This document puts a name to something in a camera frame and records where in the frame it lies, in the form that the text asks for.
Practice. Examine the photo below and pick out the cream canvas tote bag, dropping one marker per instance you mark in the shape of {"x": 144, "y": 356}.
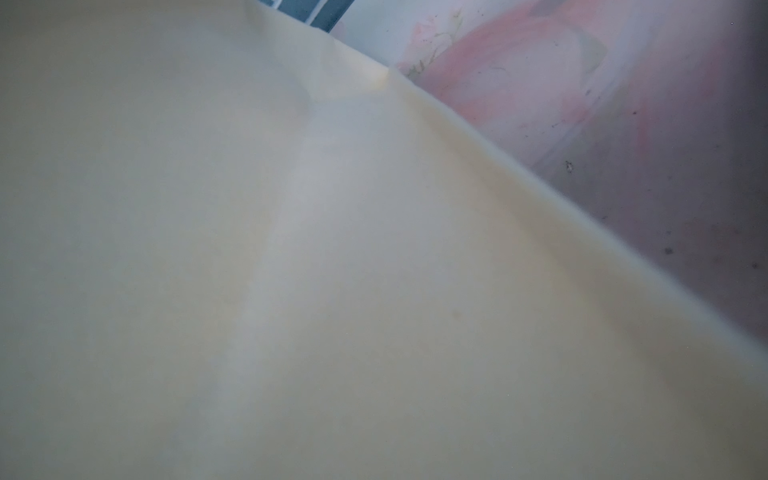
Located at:
{"x": 234, "y": 248}

